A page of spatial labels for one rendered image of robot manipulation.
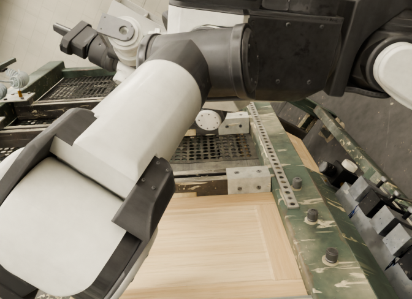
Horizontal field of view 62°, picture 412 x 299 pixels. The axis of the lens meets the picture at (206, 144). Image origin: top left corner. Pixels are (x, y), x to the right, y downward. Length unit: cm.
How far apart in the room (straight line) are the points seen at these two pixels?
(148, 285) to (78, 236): 54
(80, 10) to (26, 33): 100
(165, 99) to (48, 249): 16
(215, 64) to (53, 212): 26
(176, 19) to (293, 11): 19
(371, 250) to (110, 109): 73
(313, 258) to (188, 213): 35
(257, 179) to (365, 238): 31
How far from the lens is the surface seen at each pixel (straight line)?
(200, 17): 57
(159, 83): 35
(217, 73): 44
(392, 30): 75
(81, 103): 175
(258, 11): 59
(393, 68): 73
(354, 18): 70
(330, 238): 86
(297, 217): 90
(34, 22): 649
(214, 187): 100
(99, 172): 29
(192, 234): 90
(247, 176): 100
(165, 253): 86
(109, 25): 67
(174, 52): 42
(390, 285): 85
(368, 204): 92
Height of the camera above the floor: 137
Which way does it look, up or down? 14 degrees down
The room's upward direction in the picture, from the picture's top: 64 degrees counter-clockwise
